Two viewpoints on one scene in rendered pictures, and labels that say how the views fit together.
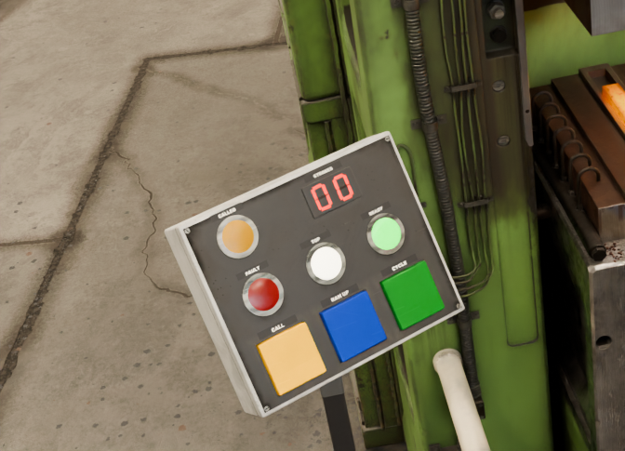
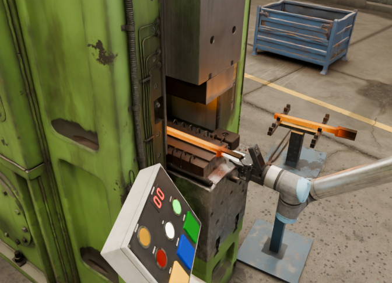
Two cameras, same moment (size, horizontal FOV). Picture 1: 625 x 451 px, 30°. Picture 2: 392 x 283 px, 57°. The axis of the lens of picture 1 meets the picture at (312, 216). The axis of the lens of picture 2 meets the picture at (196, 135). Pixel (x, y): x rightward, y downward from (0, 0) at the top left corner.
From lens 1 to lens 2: 103 cm
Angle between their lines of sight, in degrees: 47
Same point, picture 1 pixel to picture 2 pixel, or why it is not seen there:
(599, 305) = (212, 202)
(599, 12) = (207, 95)
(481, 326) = not seen: hidden behind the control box
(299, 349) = (180, 273)
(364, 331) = (189, 251)
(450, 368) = not seen: hidden behind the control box
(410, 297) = (192, 228)
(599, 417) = (208, 242)
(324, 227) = (162, 215)
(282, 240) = (155, 229)
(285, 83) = not seen: outside the picture
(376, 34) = (122, 125)
